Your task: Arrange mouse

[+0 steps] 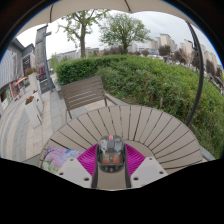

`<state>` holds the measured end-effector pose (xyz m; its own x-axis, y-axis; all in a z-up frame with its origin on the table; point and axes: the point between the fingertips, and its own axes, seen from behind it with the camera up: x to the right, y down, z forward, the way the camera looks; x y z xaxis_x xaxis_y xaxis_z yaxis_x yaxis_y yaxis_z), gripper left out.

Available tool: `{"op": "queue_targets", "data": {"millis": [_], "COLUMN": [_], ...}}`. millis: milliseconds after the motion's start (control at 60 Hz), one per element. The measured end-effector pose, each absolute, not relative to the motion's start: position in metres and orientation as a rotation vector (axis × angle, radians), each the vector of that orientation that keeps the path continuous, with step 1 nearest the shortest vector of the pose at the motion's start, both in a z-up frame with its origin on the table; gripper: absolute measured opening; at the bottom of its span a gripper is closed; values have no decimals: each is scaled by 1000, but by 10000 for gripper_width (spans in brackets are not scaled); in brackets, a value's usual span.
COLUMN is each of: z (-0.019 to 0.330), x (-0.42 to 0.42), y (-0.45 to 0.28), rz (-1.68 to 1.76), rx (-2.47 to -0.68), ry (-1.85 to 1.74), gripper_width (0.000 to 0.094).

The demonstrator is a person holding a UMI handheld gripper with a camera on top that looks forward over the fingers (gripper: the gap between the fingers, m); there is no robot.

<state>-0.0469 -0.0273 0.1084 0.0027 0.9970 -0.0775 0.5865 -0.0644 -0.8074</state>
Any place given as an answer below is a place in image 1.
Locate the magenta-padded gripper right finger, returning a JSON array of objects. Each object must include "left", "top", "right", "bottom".
[{"left": 123, "top": 143, "right": 169, "bottom": 190}]

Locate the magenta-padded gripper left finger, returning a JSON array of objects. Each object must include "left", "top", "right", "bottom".
[{"left": 56, "top": 143, "right": 100, "bottom": 190}]

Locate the grey patterned computer mouse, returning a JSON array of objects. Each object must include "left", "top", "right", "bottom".
[{"left": 96, "top": 134, "right": 127, "bottom": 174}]

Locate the flower landscape print mouse pad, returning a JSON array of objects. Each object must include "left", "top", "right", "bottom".
[{"left": 39, "top": 145, "right": 86, "bottom": 175}]

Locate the white planter with orange flowers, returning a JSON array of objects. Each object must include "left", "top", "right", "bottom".
[{"left": 23, "top": 95, "right": 44, "bottom": 129}]

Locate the brown slatted chair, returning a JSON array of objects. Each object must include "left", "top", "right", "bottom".
[{"left": 60, "top": 75, "right": 119, "bottom": 119}]

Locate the green hedge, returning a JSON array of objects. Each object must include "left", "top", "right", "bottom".
[{"left": 54, "top": 54, "right": 224, "bottom": 159}]

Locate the white planter with red flowers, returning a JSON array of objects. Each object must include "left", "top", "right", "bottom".
[{"left": 25, "top": 67, "right": 39, "bottom": 93}]

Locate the black curved umbrella pole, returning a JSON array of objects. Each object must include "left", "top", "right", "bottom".
[{"left": 184, "top": 21, "right": 205, "bottom": 128}]

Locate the grey shop building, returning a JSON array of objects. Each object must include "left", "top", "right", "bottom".
[{"left": 0, "top": 38, "right": 36, "bottom": 114}]

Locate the tall dark sign pillar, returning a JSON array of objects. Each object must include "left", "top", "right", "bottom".
[{"left": 34, "top": 24, "right": 56, "bottom": 94}]

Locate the group of apartment buildings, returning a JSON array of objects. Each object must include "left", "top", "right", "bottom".
[{"left": 146, "top": 32, "right": 224, "bottom": 78}]

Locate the sparse-leaved tree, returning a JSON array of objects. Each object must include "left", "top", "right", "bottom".
[{"left": 58, "top": 9, "right": 109, "bottom": 59}]

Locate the round leafy green tree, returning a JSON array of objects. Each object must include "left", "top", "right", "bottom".
[{"left": 98, "top": 12, "right": 153, "bottom": 55}]

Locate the beige umbrella canopy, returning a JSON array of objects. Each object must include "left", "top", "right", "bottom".
[{"left": 16, "top": 0, "right": 201, "bottom": 34}]

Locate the grey metal chair frame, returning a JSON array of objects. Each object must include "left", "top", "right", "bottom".
[{"left": 199, "top": 144, "right": 216, "bottom": 163}]

